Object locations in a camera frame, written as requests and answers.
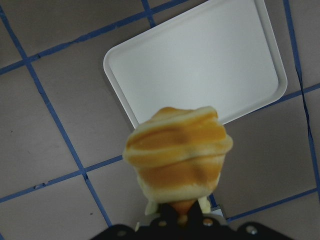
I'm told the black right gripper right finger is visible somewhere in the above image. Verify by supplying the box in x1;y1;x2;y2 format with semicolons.
186;200;203;225

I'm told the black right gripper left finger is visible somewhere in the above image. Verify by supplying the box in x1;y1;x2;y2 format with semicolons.
160;203;179;226

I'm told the striped bread roll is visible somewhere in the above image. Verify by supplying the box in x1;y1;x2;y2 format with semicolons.
122;106;233;226

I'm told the white rectangular tray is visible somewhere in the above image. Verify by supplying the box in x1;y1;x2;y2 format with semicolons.
103;0;288;127

